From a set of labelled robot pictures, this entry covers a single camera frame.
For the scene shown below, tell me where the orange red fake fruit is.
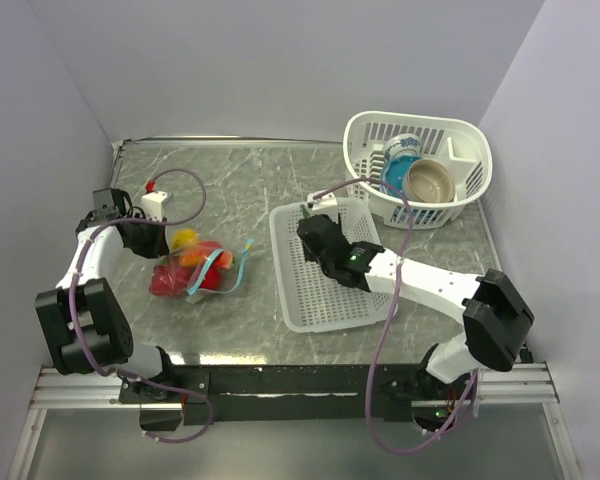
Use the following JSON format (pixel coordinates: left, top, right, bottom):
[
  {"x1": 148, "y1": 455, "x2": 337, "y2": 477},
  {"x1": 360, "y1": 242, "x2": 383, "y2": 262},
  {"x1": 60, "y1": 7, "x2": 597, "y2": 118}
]
[{"x1": 178, "y1": 241, "x2": 223, "y2": 268}]

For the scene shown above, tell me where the red fake pepper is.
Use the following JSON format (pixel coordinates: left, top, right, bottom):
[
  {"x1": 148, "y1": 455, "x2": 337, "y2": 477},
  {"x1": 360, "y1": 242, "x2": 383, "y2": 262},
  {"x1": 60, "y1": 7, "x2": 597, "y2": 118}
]
[{"x1": 200, "y1": 266, "x2": 223, "y2": 291}]

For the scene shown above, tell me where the clear zip top bag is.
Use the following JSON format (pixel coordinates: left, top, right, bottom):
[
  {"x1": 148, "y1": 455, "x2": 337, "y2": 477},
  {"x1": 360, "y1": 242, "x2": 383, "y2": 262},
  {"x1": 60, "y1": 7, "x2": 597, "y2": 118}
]
[{"x1": 153, "y1": 233, "x2": 253, "y2": 303}]

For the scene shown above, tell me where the yellow fake fruit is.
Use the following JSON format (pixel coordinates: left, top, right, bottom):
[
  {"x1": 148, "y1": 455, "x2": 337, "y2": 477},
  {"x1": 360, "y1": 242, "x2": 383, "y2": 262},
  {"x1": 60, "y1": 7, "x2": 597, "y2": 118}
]
[{"x1": 170, "y1": 228, "x2": 198, "y2": 251}]

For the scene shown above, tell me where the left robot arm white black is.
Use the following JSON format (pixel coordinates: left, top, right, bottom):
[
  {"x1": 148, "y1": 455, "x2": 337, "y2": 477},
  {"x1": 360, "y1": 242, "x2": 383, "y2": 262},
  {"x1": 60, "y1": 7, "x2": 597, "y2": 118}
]
[{"x1": 35, "y1": 188, "x2": 179, "y2": 403}]

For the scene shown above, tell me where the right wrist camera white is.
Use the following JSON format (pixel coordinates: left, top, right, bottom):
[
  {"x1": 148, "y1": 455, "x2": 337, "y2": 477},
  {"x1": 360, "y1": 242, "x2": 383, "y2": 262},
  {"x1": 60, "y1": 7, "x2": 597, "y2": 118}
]
[{"x1": 306, "y1": 192, "x2": 338, "y2": 212}]

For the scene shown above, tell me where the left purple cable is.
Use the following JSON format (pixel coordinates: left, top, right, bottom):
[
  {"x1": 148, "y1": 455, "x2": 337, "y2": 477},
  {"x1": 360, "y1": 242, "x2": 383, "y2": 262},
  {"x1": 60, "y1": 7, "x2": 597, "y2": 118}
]
[{"x1": 67, "y1": 167, "x2": 215, "y2": 445}]

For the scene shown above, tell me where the white dish rack basket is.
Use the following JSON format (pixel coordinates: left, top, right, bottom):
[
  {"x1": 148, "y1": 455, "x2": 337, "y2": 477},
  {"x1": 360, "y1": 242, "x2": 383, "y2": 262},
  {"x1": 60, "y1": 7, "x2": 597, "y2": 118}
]
[{"x1": 343, "y1": 111, "x2": 493, "y2": 230}]

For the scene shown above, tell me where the blue plate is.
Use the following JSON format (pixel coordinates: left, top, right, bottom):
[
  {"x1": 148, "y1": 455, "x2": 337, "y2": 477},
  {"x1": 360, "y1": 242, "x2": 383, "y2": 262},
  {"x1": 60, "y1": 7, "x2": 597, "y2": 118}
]
[{"x1": 380, "y1": 155, "x2": 422, "y2": 197}]

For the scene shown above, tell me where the fake watermelon slice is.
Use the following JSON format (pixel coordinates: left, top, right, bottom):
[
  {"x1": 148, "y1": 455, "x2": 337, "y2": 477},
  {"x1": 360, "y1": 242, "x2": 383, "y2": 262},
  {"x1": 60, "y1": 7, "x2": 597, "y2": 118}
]
[{"x1": 212, "y1": 249, "x2": 235, "y2": 270}]

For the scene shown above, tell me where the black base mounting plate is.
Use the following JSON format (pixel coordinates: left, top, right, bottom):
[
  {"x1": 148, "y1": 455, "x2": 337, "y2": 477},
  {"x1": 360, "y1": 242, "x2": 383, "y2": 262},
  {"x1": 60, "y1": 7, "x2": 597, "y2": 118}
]
[{"x1": 117, "y1": 363, "x2": 476, "y2": 432}]

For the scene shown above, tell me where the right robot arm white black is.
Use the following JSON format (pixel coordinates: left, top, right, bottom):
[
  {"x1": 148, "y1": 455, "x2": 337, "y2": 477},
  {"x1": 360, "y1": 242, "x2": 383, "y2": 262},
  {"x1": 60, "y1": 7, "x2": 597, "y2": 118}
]
[{"x1": 297, "y1": 214, "x2": 534, "y2": 400}]

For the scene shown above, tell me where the blue white patterned cup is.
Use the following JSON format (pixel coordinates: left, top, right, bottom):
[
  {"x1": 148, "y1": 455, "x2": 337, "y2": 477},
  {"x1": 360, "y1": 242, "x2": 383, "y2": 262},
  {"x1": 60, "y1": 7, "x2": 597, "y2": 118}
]
[{"x1": 383, "y1": 133, "x2": 422, "y2": 160}]

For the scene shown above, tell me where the beige bowl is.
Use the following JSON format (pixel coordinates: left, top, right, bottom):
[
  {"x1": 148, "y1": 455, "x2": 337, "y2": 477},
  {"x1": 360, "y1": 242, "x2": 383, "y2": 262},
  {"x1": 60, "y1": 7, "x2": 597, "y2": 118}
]
[{"x1": 404, "y1": 159, "x2": 455, "y2": 204}]

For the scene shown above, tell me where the aluminium rail frame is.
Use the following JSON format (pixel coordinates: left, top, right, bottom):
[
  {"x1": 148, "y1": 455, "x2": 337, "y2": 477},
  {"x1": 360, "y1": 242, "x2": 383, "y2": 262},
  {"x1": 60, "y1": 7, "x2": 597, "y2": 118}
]
[{"x1": 8, "y1": 363, "x2": 583, "y2": 479}]

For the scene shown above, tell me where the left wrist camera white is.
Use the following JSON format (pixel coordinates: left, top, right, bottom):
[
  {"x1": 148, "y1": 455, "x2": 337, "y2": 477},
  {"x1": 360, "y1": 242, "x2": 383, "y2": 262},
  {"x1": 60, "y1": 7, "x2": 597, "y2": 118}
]
[{"x1": 140, "y1": 180, "x2": 173, "y2": 222}]

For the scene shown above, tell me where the white perforated flat basket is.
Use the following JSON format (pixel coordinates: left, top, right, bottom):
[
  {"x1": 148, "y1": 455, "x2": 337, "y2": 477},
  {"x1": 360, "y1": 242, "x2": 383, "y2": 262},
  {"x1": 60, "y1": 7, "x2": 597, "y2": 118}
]
[{"x1": 268, "y1": 195, "x2": 399, "y2": 335}]

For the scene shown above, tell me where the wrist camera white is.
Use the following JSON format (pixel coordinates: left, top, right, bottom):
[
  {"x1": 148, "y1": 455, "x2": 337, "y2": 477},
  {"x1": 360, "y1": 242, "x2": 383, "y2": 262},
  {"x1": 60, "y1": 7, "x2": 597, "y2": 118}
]
[
  {"x1": 140, "y1": 180, "x2": 173, "y2": 222},
  {"x1": 306, "y1": 192, "x2": 338, "y2": 212}
]

